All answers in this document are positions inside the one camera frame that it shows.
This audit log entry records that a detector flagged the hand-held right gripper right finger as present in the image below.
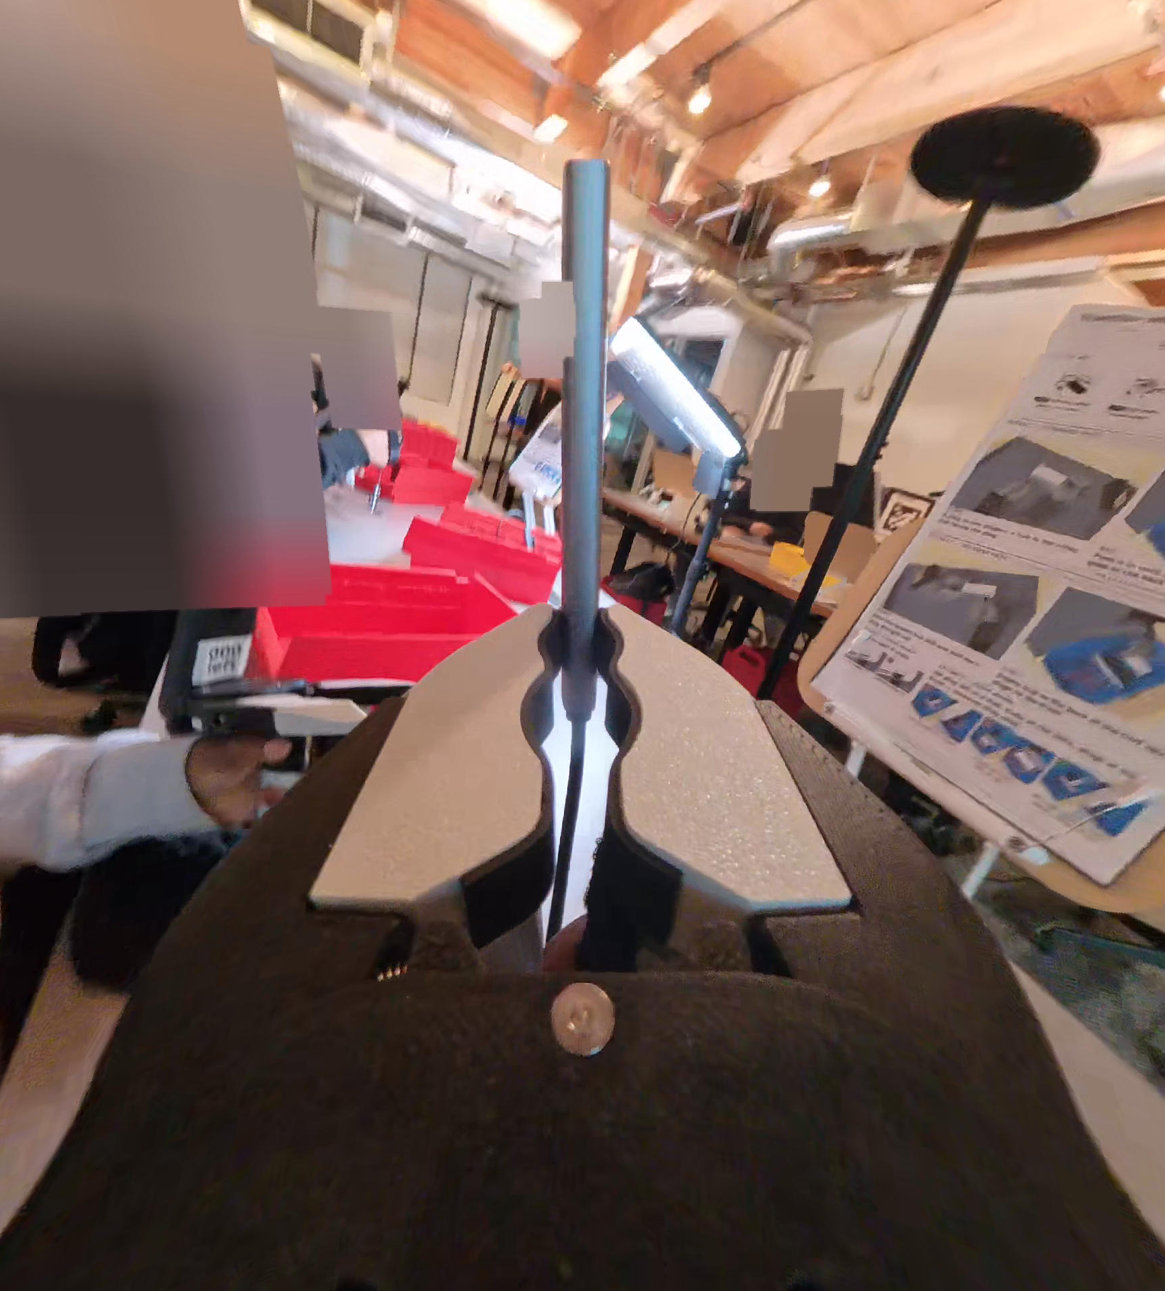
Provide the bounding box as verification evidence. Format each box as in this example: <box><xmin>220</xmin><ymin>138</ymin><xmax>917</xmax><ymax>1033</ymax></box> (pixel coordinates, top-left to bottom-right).
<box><xmin>597</xmin><ymin>602</ymin><xmax>854</xmax><ymax>949</ymax></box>

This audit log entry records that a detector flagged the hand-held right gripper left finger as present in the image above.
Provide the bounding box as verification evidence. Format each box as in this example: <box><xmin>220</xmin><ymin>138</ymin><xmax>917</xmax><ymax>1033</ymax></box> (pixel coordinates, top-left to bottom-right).
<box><xmin>308</xmin><ymin>602</ymin><xmax>558</xmax><ymax>949</ymax></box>

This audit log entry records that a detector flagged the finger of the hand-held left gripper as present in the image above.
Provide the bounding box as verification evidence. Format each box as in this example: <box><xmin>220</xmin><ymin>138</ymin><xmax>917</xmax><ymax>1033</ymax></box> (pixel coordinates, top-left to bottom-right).
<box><xmin>261</xmin><ymin>698</ymin><xmax>371</xmax><ymax>739</ymax></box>
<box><xmin>239</xmin><ymin>675</ymin><xmax>411</xmax><ymax>706</ymax></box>

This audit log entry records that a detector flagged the red plastic bin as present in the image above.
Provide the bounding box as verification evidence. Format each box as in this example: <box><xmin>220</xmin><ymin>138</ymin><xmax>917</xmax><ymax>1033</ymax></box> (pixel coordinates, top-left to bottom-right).
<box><xmin>401</xmin><ymin>501</ymin><xmax>565</xmax><ymax>604</ymax></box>
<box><xmin>352</xmin><ymin>421</ymin><xmax>479</xmax><ymax>508</ymax></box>
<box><xmin>247</xmin><ymin>562</ymin><xmax>520</xmax><ymax>690</ymax></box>

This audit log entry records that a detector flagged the grey usb hub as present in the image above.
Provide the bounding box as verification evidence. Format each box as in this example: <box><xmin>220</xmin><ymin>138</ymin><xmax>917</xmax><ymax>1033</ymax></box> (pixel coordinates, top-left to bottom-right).
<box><xmin>545</xmin><ymin>156</ymin><xmax>613</xmax><ymax>944</ymax></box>

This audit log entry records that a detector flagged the person's left forearm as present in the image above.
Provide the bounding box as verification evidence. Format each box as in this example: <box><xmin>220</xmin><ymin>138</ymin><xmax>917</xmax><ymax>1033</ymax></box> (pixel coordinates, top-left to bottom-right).
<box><xmin>0</xmin><ymin>727</ymin><xmax>230</xmax><ymax>881</ymax></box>

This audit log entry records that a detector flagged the person's left hand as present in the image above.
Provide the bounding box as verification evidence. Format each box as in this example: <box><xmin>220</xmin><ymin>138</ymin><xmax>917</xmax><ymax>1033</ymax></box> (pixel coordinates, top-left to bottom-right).
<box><xmin>184</xmin><ymin>734</ymin><xmax>293</xmax><ymax>831</ymax></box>

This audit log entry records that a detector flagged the wooden top desk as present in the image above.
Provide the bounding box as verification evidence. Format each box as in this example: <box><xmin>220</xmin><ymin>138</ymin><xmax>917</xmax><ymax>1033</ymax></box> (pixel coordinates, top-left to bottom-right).
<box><xmin>602</xmin><ymin>485</ymin><xmax>841</xmax><ymax>618</ymax></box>

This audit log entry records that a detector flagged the black light stand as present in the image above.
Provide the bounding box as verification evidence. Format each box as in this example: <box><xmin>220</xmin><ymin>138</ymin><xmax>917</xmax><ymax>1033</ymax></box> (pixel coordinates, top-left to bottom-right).
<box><xmin>667</xmin><ymin>453</ymin><xmax>745</xmax><ymax>639</ymax></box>

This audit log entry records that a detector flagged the cardboard box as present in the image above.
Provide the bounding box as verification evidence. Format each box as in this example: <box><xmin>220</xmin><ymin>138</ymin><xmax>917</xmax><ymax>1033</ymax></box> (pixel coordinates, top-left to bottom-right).
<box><xmin>802</xmin><ymin>512</ymin><xmax>881</xmax><ymax>589</ymax></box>

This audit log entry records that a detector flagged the black and white tag sign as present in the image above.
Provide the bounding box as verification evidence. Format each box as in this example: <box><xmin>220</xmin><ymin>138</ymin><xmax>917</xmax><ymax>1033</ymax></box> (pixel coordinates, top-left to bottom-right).
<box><xmin>874</xmin><ymin>487</ymin><xmax>939</xmax><ymax>538</ymax></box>

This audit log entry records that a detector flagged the led light panel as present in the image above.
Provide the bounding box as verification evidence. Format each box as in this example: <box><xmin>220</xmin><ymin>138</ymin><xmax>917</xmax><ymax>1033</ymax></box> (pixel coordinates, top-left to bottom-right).
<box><xmin>605</xmin><ymin>314</ymin><xmax>750</xmax><ymax>468</ymax></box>

